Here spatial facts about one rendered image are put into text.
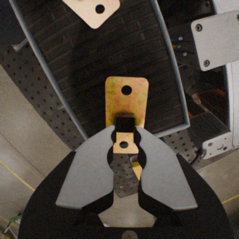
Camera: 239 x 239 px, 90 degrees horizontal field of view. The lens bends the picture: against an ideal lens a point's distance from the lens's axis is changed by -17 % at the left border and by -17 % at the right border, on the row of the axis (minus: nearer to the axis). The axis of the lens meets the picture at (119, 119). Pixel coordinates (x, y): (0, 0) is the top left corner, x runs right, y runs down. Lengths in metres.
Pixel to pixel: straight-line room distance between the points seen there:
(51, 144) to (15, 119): 0.54
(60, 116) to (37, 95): 0.16
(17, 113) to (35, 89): 1.16
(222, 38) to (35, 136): 1.91
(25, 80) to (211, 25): 0.74
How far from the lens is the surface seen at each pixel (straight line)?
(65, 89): 0.18
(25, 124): 1.92
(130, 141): 0.15
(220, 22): 0.26
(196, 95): 0.74
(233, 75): 0.43
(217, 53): 0.25
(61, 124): 0.79
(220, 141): 0.41
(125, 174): 0.96
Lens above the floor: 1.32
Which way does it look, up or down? 62 degrees down
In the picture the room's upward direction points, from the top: 178 degrees counter-clockwise
